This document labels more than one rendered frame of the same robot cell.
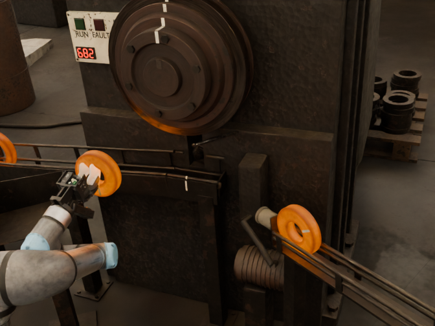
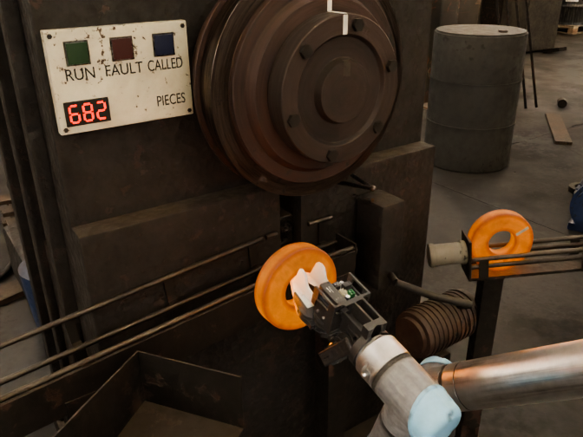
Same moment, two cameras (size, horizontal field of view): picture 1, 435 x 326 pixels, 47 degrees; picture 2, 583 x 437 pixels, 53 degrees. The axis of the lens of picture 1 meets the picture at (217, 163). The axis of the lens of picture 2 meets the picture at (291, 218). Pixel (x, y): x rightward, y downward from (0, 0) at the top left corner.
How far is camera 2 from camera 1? 1.47 m
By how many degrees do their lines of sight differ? 51
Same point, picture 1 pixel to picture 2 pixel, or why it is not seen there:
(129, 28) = (265, 26)
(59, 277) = not seen: outside the picture
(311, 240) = (529, 238)
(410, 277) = not seen: hidden behind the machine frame
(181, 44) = (376, 30)
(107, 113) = (139, 219)
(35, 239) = (441, 394)
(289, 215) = (496, 225)
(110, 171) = (330, 265)
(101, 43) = (123, 86)
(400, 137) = not seen: hidden behind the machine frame
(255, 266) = (446, 322)
